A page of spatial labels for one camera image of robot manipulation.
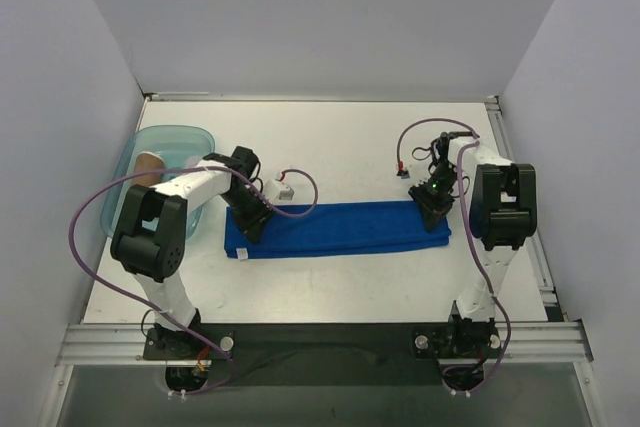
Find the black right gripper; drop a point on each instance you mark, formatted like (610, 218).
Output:
(431, 203)

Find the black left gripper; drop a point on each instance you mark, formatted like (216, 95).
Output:
(252, 219)

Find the blue microfibre towel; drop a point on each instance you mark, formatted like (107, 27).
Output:
(337, 229)

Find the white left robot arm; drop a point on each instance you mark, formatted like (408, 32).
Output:
(150, 235)

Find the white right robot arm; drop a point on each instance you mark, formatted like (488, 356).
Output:
(498, 201)

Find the translucent blue plastic tray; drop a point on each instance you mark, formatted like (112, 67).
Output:
(173, 143)

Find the rolled brown towel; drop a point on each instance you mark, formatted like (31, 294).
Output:
(149, 163)

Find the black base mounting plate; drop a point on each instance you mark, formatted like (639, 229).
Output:
(327, 354)

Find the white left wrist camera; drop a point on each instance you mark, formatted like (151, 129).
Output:
(277, 191)

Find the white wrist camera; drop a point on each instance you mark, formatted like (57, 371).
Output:
(277, 191)
(404, 171)

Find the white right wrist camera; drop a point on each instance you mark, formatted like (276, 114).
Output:
(404, 171)

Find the front aluminium frame rail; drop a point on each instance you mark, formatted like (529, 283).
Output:
(127, 344)

